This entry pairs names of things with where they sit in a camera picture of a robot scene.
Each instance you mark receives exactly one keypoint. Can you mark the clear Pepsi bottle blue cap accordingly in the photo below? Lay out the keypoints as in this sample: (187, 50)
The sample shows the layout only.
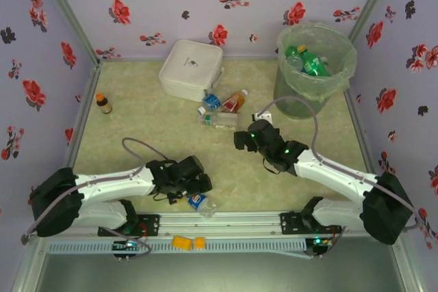
(198, 201)

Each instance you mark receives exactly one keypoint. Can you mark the clear bottle green neck label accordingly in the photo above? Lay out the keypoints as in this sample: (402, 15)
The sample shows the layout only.
(222, 120)

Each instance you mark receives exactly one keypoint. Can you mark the red label orange drink bottle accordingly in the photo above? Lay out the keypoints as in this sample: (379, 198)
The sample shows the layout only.
(234, 103)

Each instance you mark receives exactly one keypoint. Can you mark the green plastic bottle yellow cap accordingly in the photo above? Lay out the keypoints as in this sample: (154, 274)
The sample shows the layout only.
(313, 64)
(291, 51)

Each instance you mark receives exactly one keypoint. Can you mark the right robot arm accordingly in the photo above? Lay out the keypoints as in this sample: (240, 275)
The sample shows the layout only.
(335, 175)

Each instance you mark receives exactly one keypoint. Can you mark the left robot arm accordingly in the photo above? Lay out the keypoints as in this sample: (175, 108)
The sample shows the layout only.
(113, 186)

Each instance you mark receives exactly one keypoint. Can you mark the grey round bin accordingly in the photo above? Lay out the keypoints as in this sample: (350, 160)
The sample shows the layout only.
(297, 109)

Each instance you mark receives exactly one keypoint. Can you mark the large orange block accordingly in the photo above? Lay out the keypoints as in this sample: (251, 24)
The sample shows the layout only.
(182, 242)

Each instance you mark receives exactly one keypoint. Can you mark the small orange block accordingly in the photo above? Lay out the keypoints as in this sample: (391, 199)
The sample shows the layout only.
(199, 242)

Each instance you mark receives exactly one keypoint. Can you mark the white zip case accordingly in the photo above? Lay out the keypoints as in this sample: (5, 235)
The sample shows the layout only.
(191, 66)

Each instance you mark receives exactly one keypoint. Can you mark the grey metal panel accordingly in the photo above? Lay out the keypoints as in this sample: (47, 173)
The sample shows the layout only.
(219, 275)

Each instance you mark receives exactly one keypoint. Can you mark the small brown bottle orange cap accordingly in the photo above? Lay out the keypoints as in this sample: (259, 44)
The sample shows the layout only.
(103, 104)

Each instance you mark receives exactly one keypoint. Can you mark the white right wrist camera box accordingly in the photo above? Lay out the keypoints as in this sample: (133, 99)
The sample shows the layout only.
(265, 115)

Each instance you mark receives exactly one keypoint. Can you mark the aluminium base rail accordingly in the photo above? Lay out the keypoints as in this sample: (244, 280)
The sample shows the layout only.
(222, 223)

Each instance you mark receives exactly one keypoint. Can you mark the aluminium table side rail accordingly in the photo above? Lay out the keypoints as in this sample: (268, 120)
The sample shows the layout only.
(359, 128)
(90, 87)

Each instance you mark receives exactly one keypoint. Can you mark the aluminium frame post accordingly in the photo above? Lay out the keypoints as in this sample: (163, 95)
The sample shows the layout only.
(373, 1)
(68, 15)

